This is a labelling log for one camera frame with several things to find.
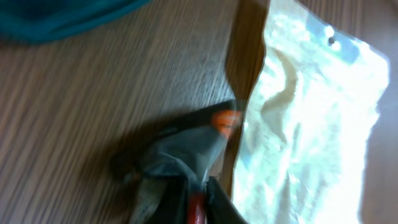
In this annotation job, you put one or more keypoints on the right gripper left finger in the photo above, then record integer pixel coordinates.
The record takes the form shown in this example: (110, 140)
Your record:
(172, 208)

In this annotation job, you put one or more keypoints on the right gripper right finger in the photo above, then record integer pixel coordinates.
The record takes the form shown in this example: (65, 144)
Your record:
(219, 209)

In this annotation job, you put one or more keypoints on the black red snack packet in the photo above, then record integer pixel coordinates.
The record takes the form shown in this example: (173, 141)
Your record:
(187, 147)

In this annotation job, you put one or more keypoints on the beige PanTree snack pouch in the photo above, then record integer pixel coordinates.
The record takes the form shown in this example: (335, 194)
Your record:
(302, 153)

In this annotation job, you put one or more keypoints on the blue bottle with white cap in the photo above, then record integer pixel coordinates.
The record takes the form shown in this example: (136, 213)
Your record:
(39, 21)

